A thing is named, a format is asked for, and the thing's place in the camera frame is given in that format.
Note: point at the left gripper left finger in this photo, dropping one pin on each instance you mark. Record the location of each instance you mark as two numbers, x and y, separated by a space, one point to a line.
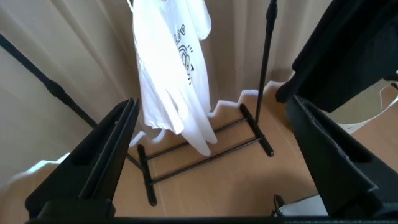
93 168

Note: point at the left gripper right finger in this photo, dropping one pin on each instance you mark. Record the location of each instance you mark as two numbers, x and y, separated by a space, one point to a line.
351 174

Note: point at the white printed t-shirt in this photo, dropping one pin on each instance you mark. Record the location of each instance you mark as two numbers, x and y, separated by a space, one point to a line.
161 77

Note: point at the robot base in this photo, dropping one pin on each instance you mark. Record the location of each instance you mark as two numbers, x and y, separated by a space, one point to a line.
304 208

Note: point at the white laundry basket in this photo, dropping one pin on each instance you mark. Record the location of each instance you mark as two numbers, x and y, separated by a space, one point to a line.
357 126

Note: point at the black clothes rack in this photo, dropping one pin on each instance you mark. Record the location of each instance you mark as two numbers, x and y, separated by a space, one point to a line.
265 62

